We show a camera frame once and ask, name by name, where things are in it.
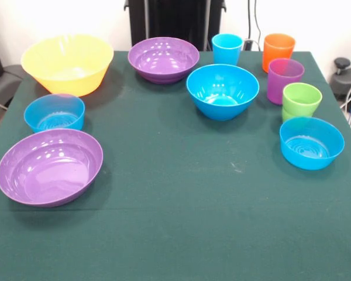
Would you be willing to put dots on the dark green table cloth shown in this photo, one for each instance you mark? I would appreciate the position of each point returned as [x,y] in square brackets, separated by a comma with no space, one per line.
[175,205]

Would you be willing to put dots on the deep blue plastic bowl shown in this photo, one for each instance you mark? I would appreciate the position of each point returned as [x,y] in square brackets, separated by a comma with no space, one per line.
[222,92]

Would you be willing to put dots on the purple plastic bowl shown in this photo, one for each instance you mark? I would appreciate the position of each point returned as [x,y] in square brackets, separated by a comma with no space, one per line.
[48,168]
[163,60]

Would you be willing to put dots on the blue plastic cup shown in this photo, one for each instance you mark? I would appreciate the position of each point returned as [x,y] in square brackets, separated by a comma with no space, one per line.
[226,49]

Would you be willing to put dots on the small translucent blue bowl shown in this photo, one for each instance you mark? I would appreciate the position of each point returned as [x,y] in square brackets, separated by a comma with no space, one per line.
[55,114]
[311,145]

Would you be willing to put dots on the purple plastic cup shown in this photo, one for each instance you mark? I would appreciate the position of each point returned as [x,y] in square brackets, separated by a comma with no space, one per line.
[283,80]

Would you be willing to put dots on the green plastic cup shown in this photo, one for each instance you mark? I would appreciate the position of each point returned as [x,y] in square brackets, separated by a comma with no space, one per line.
[299,101]

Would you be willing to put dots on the large yellow plastic bowl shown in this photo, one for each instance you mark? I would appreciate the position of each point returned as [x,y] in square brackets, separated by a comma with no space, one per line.
[67,63]

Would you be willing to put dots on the orange plastic cup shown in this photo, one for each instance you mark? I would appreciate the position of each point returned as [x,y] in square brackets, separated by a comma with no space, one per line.
[278,51]

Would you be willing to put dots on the black round-knob stand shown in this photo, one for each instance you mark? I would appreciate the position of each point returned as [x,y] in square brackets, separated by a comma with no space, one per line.
[346,77]

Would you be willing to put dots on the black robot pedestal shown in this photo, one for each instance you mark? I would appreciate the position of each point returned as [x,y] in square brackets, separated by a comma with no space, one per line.
[175,20]

